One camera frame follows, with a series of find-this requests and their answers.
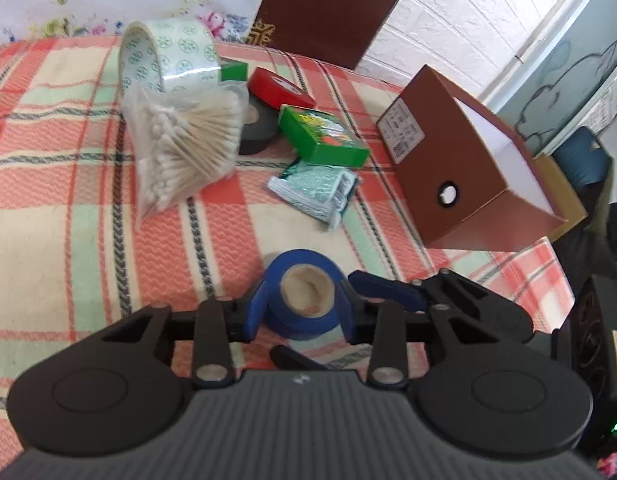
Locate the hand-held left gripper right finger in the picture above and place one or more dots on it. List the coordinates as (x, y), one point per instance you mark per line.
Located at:
(347, 310)

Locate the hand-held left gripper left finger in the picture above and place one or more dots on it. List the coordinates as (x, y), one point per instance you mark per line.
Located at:
(251, 312)

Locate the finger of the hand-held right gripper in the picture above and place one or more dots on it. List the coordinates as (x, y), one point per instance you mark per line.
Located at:
(293, 360)
(388, 290)

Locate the blue tape roll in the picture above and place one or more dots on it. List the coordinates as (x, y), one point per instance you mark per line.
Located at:
(308, 322)

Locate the brown cardboard box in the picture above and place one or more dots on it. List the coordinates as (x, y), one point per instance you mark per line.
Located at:
(438, 170)

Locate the bag of cotton swabs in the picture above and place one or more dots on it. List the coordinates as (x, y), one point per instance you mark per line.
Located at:
(188, 145)

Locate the black tape roll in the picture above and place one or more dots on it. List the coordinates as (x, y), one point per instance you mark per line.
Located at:
(261, 130)

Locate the clear tape roll green print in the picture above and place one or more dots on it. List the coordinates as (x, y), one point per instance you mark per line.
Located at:
(188, 45)

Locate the silver green foil packet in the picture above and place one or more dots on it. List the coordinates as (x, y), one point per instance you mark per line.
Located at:
(313, 187)

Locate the green printed box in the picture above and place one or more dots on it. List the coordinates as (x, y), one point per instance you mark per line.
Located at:
(328, 137)

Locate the tan cardboard box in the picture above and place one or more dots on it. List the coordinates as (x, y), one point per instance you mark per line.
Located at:
(558, 185)

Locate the plaid blanket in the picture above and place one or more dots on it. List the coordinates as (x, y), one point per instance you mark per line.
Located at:
(63, 240)

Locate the red tape roll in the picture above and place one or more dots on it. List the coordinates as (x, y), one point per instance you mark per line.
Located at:
(281, 87)

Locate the blue chair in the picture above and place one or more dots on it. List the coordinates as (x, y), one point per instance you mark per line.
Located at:
(585, 162)

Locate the small plain green box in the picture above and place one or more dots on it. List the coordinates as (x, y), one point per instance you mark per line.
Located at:
(234, 72)

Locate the glass door with cartoon drawing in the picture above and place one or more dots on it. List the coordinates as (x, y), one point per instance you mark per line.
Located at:
(563, 65)

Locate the brown chair backrest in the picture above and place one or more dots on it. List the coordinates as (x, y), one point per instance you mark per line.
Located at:
(328, 5)

